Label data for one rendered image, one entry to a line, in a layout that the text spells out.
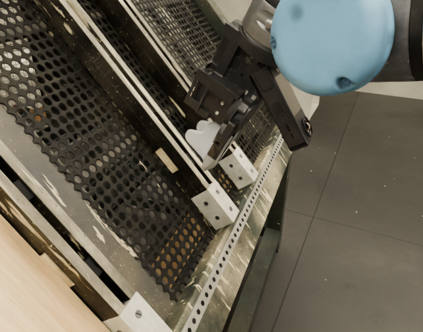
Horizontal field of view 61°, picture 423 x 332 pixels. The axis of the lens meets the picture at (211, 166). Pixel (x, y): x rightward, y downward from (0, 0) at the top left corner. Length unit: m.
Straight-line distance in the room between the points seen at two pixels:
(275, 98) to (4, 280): 0.52
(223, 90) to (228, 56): 0.04
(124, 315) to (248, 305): 1.14
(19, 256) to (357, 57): 0.63
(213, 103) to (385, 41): 0.28
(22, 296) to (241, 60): 0.52
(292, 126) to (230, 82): 0.10
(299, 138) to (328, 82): 0.22
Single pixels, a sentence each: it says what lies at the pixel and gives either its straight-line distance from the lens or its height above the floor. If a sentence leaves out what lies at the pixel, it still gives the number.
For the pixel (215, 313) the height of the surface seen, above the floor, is 0.85.
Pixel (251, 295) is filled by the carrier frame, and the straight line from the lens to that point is 1.85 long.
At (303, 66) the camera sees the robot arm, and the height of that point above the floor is 1.53.
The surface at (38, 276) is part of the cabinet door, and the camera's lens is 0.72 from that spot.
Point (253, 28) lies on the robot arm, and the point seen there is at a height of 1.52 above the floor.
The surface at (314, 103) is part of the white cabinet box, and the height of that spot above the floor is 0.02.
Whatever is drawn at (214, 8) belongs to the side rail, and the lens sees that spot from 1.86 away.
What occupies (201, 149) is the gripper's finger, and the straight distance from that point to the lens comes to 0.51.
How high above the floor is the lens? 1.58
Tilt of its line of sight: 30 degrees down
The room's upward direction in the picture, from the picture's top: straight up
